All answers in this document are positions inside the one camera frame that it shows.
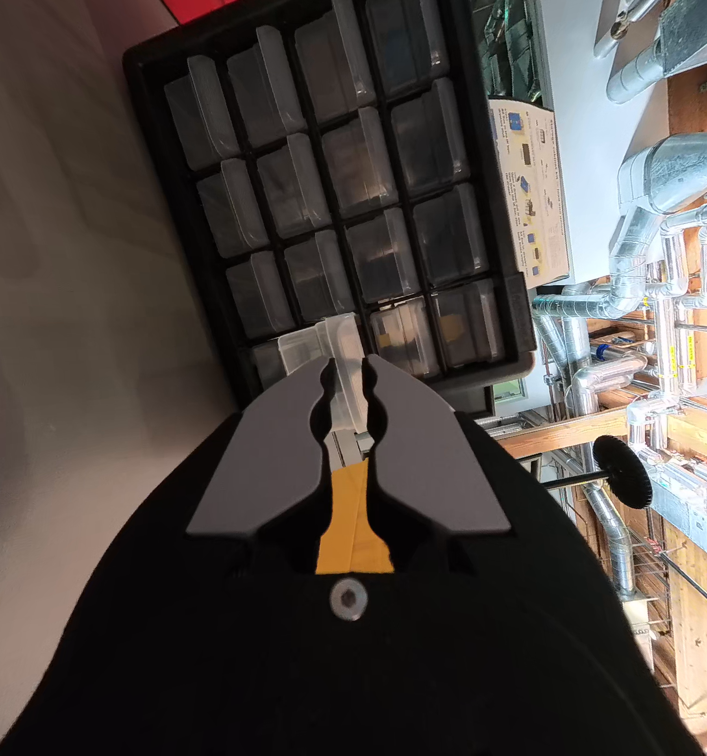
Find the metal air duct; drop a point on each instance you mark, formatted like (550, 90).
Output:
(696, 508)
(672, 41)

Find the round metal duct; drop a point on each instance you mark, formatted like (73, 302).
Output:
(613, 532)

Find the yellow plastic bin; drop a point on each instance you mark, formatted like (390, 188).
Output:
(354, 526)

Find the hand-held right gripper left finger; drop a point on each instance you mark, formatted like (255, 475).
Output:
(259, 473)

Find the black round ribbed disc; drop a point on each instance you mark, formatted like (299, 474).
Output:
(622, 470)

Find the red plastic bin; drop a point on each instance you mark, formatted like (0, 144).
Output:
(200, 7)

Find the silver pipe bundle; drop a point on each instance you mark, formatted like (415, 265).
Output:
(637, 295)

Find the clear plastic drawer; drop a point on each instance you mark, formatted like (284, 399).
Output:
(324, 343)

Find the printed instruction sheet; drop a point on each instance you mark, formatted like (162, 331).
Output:
(531, 189)

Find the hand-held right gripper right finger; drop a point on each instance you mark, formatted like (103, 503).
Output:
(439, 473)

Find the black drawer cabinet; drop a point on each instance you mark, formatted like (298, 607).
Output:
(153, 118)

